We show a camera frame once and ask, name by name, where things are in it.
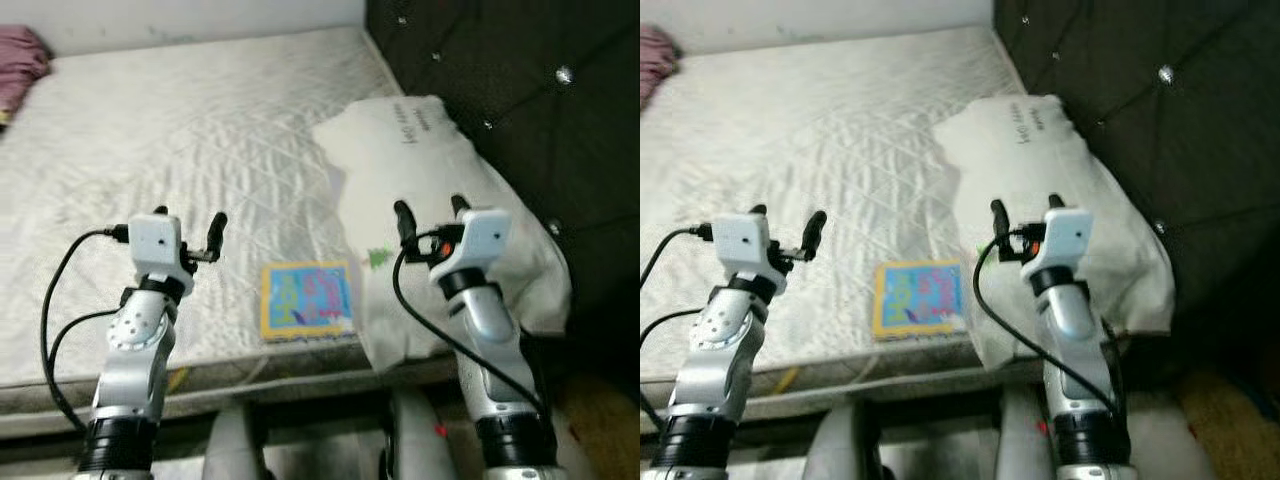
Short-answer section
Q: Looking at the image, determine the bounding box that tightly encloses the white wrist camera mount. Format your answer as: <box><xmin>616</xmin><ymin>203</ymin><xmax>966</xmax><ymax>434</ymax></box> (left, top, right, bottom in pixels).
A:
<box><xmin>430</xmin><ymin>208</ymin><xmax>513</xmax><ymax>287</ymax></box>
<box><xmin>1020</xmin><ymin>207</ymin><xmax>1092</xmax><ymax>282</ymax></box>
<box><xmin>715</xmin><ymin>212</ymin><xmax>787</xmax><ymax>291</ymax></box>
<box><xmin>128</xmin><ymin>213</ymin><xmax>196</xmax><ymax>291</ymax></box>

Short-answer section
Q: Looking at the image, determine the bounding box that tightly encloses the colourful children's book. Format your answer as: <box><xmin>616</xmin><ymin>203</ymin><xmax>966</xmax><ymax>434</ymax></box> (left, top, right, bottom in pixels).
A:
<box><xmin>872</xmin><ymin>260</ymin><xmax>970</xmax><ymax>342</ymax></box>
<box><xmin>260</xmin><ymin>262</ymin><xmax>357</xmax><ymax>344</ymax></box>

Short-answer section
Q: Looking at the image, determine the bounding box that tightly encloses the white quilted mattress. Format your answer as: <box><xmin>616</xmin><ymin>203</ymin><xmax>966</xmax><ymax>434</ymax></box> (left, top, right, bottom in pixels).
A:
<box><xmin>0</xmin><ymin>25</ymin><xmax>481</xmax><ymax>441</ymax></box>
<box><xmin>640</xmin><ymin>25</ymin><xmax>1076</xmax><ymax>411</ymax></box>

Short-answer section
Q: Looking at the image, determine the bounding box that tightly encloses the brown woven mat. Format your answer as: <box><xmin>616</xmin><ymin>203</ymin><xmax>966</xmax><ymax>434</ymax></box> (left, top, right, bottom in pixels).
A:
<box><xmin>555</xmin><ymin>375</ymin><xmax>641</xmax><ymax>480</ymax></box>
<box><xmin>1175</xmin><ymin>370</ymin><xmax>1280</xmax><ymax>480</ymax></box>

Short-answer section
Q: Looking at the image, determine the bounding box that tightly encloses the grey robot right leg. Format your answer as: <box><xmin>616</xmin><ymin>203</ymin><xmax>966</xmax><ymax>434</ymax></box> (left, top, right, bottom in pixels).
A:
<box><xmin>990</xmin><ymin>385</ymin><xmax>1061</xmax><ymax>480</ymax></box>
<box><xmin>385</xmin><ymin>385</ymin><xmax>481</xmax><ymax>480</ymax></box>

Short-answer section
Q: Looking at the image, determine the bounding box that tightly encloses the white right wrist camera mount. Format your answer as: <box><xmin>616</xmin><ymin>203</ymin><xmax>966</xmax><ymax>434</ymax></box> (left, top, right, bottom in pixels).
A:
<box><xmin>1020</xmin><ymin>207</ymin><xmax>1092</xmax><ymax>282</ymax></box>
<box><xmin>430</xmin><ymin>208</ymin><xmax>513</xmax><ymax>287</ymax></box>

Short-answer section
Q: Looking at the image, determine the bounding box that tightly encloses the maroon printed blanket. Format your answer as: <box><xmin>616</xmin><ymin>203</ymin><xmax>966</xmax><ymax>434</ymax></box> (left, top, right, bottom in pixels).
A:
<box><xmin>0</xmin><ymin>25</ymin><xmax>52</xmax><ymax>127</ymax></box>
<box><xmin>640</xmin><ymin>25</ymin><xmax>680</xmax><ymax>107</ymax></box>

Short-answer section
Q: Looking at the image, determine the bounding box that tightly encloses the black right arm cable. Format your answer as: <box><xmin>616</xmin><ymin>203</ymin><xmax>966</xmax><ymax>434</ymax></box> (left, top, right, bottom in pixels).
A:
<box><xmin>972</xmin><ymin>238</ymin><xmax>1126</xmax><ymax>416</ymax></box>
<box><xmin>392</xmin><ymin>240</ymin><xmax>546</xmax><ymax>416</ymax></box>

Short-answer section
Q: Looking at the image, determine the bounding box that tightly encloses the white pillow with green print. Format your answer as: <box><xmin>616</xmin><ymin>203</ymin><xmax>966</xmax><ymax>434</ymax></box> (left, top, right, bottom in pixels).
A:
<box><xmin>933</xmin><ymin>95</ymin><xmax>1176</xmax><ymax>367</ymax></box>
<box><xmin>310</xmin><ymin>95</ymin><xmax>573</xmax><ymax>373</ymax></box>

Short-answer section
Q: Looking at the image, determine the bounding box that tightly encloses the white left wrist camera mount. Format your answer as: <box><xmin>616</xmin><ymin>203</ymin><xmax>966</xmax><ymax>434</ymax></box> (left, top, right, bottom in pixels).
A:
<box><xmin>715</xmin><ymin>212</ymin><xmax>787</xmax><ymax>291</ymax></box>
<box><xmin>128</xmin><ymin>213</ymin><xmax>196</xmax><ymax>291</ymax></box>

